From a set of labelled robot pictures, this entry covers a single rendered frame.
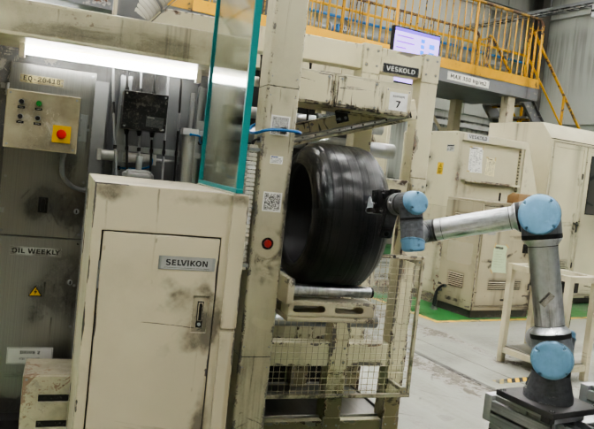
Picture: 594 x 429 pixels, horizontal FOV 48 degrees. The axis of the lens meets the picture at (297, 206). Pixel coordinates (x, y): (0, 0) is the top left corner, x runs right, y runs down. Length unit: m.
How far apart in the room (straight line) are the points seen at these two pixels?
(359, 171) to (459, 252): 4.98
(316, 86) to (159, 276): 1.36
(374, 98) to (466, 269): 4.56
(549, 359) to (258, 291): 1.08
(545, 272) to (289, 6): 1.32
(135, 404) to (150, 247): 0.41
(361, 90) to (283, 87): 0.51
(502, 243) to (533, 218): 5.41
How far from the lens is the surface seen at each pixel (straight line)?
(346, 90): 2.90
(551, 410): 2.19
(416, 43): 6.91
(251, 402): 2.66
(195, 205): 1.75
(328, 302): 2.54
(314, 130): 2.98
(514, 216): 2.19
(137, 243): 1.73
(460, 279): 7.37
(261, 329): 2.58
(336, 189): 2.40
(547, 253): 2.06
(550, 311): 2.07
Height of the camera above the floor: 1.35
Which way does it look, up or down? 3 degrees down
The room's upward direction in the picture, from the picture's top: 6 degrees clockwise
